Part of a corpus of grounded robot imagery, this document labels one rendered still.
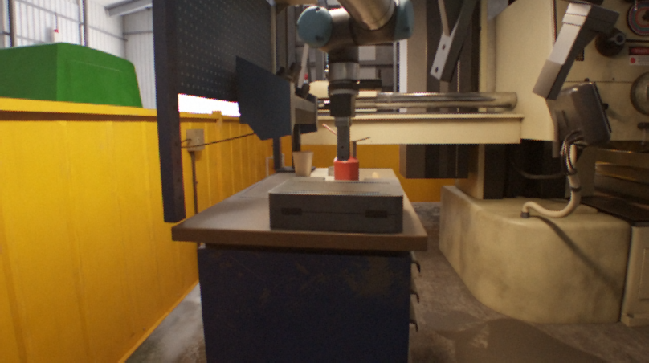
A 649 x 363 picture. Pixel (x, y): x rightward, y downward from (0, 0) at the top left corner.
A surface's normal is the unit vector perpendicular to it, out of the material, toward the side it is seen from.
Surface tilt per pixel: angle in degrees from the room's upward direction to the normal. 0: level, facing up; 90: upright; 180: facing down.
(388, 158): 90
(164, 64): 90
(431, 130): 90
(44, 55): 80
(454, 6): 113
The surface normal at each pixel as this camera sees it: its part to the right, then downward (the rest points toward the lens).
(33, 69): -0.10, -0.07
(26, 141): 1.00, 0.00
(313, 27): -0.46, 0.10
